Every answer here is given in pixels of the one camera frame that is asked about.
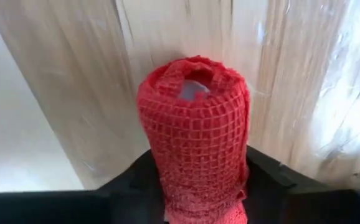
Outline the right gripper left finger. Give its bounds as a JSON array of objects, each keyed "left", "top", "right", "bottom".
[{"left": 0, "top": 150, "right": 168, "bottom": 224}]

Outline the red bandage roll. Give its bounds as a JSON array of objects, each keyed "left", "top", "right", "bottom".
[{"left": 136, "top": 55, "right": 252, "bottom": 224}]

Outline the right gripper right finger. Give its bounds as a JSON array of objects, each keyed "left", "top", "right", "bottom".
[{"left": 245, "top": 146, "right": 360, "bottom": 224}]

